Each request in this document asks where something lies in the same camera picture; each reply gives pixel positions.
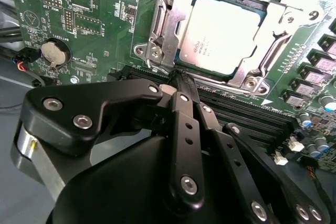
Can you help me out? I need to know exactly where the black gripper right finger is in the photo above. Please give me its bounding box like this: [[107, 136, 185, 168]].
[[186, 73, 331, 224]]

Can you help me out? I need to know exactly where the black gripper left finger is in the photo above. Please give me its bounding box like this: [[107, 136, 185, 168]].
[[10, 69, 205, 210]]

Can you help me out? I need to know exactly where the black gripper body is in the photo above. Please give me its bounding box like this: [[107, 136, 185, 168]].
[[46, 134, 253, 224]]

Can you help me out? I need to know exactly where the thin metal locking lever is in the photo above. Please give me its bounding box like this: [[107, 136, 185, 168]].
[[146, 58, 171, 75]]

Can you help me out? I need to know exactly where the silver CPU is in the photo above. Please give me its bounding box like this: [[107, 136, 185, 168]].
[[174, 0, 271, 77]]

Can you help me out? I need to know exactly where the metal socket cover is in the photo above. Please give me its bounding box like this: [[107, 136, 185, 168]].
[[157, 0, 325, 83]]

